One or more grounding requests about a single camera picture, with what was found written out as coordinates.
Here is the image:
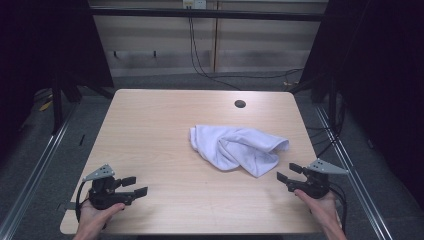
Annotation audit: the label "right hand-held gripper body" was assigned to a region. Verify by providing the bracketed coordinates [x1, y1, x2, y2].
[287, 158, 349, 200]

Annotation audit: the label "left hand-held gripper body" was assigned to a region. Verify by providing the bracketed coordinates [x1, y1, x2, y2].
[82, 163, 136, 211]

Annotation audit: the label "white printed towel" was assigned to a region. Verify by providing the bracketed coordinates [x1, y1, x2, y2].
[189, 124, 290, 178]

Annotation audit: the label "person's right hand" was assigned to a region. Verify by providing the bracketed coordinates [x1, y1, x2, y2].
[293, 190, 339, 226]

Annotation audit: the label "person's left hand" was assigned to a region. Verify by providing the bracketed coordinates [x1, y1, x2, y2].
[74, 201, 126, 236]

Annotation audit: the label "black metal stand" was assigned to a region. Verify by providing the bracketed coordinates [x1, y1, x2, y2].
[49, 71, 115, 135]

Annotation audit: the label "yellow floor item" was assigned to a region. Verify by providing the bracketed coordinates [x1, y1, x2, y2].
[38, 99, 54, 112]

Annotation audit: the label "black curtain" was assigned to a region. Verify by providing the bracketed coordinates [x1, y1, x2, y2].
[0, 0, 115, 164]
[299, 0, 424, 204]

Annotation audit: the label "black horizontal bar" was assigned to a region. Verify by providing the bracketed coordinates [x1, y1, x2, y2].
[89, 7, 329, 23]

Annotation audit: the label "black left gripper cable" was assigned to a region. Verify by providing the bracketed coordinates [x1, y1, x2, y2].
[75, 180, 90, 224]

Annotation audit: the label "black floor cables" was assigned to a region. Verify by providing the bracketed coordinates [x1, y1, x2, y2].
[306, 99, 346, 158]

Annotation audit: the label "metal floor rail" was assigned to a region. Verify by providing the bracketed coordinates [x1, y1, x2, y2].
[0, 101, 78, 240]
[314, 104, 395, 240]

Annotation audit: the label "black wall cable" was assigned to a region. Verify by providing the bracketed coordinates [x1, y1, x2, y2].
[188, 16, 305, 91]

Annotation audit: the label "white wall outlet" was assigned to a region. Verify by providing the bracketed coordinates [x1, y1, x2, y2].
[182, 0, 208, 10]

